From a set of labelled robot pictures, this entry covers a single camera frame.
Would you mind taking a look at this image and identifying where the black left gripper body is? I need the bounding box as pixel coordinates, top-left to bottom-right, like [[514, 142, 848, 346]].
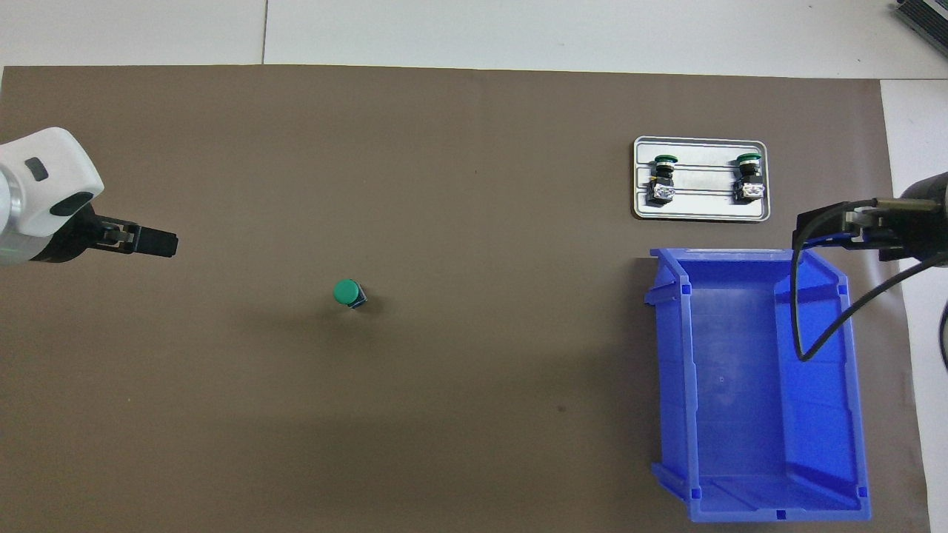
[[30, 206, 103, 266]]

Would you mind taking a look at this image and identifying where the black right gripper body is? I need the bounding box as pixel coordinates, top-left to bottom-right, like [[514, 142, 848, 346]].
[[880, 172, 948, 262]]

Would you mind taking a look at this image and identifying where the green push button switch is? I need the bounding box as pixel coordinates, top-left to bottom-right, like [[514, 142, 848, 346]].
[[332, 278, 369, 312], [732, 152, 765, 204], [648, 153, 678, 206]]

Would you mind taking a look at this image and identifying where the grey metal tray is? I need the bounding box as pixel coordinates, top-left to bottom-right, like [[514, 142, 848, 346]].
[[632, 136, 772, 222]]

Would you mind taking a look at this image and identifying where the blue plastic storage bin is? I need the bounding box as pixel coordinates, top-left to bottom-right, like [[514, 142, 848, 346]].
[[643, 247, 872, 523]]

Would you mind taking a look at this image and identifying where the grey ribbed device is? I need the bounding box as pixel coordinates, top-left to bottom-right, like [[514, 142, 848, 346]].
[[892, 0, 948, 56]]

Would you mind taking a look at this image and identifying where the brown table mat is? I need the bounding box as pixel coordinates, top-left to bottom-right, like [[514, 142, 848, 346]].
[[0, 65, 930, 533]]

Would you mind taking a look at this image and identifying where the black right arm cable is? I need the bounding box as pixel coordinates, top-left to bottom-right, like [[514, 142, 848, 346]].
[[790, 197, 948, 371]]

